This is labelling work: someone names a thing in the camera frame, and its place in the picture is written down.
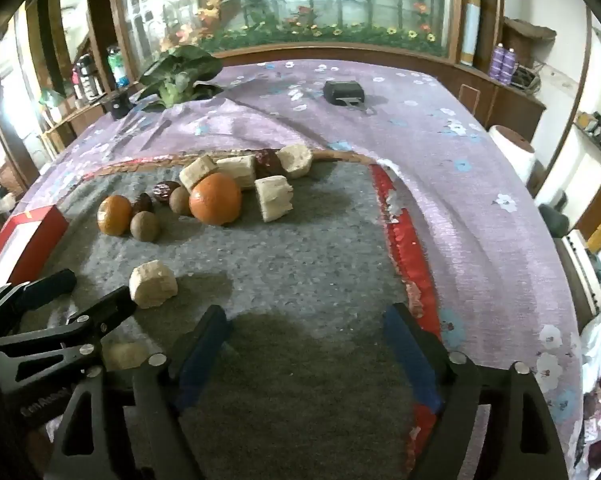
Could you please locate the black thermos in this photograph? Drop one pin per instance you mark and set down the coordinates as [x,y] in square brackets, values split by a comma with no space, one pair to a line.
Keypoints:
[83,75]

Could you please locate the black box-shaped device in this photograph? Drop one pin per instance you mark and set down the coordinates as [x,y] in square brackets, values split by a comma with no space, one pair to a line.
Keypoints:
[344,92]

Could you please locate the small orange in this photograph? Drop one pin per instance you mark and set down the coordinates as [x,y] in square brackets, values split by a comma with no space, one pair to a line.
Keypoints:
[114,215]

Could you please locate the green plastic bag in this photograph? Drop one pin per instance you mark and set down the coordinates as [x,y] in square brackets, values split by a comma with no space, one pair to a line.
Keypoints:
[50,99]

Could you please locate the green leafy plant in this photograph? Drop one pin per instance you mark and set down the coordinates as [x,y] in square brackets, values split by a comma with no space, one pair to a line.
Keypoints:
[180,72]

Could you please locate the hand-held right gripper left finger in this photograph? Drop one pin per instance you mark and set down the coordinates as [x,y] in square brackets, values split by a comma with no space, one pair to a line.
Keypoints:
[205,360]

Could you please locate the flower-painted glass panel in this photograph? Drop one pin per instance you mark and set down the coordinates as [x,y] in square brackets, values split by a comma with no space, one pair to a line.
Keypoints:
[280,0]

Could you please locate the green plastic bottle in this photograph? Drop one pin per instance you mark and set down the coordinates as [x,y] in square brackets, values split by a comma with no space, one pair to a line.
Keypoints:
[116,67]

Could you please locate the grey felt mat red edge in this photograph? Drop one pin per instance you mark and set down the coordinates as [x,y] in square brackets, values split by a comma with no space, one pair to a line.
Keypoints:
[290,280]

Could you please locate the beige cake cube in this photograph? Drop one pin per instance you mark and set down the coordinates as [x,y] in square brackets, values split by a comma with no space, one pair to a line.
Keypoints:
[237,170]
[153,284]
[274,197]
[199,172]

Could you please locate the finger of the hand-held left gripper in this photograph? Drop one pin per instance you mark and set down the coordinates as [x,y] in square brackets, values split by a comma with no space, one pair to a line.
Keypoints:
[45,287]
[95,317]

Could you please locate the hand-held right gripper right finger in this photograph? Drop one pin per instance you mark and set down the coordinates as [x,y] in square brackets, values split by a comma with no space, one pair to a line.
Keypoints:
[410,360]

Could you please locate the red date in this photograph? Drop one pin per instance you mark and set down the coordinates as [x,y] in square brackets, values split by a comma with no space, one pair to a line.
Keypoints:
[143,203]
[268,162]
[166,190]

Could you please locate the large orange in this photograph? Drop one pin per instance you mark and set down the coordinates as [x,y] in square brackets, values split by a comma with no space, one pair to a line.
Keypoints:
[215,199]

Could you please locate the black round object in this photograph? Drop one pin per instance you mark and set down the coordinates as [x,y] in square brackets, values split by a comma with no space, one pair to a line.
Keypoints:
[552,220]

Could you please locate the red cardboard box white inside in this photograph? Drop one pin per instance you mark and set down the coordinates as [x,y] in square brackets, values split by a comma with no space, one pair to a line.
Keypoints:
[25,245]

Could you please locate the white ribbed appliance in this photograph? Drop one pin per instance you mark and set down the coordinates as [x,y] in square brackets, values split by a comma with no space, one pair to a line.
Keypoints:
[580,260]

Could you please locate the brown round fruit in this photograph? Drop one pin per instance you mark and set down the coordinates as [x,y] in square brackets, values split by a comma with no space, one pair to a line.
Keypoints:
[145,226]
[180,201]

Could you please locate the white plastic bag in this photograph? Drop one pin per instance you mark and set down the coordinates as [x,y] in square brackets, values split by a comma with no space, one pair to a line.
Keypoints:
[600,340]

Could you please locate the wooden sideboard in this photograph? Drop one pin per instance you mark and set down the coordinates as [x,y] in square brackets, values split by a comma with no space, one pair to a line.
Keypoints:
[65,122]

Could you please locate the purple bottle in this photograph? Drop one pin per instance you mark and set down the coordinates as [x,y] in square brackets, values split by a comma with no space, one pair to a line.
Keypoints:
[498,62]
[510,64]

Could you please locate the wooden side cabinet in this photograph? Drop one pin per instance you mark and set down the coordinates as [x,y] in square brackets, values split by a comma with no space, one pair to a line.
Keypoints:
[517,107]

